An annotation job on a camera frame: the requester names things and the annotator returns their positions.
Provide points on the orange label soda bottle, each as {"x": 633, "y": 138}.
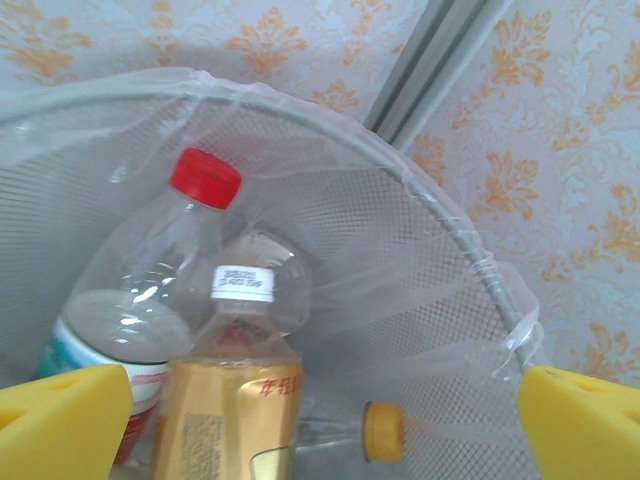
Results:
{"x": 382, "y": 432}

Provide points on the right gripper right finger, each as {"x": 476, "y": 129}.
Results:
{"x": 585, "y": 430}

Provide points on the aluminium frame post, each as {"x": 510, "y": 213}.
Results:
{"x": 430, "y": 65}

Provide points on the gold red label bottle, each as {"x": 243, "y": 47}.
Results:
{"x": 230, "y": 400}

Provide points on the grey mesh waste bin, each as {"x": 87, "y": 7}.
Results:
{"x": 380, "y": 240}

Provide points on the red cap water bottle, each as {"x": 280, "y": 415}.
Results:
{"x": 140, "y": 280}

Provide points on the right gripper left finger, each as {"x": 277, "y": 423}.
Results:
{"x": 55, "y": 425}

